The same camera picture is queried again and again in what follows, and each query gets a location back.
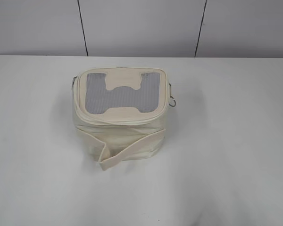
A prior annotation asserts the metal ring right side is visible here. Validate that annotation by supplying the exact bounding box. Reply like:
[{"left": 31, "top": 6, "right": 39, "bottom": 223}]
[{"left": 169, "top": 82, "right": 177, "bottom": 109}]

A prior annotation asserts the cream fabric bag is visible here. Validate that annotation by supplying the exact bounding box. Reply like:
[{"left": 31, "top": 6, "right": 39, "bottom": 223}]
[{"left": 72, "top": 67, "right": 176, "bottom": 170}]

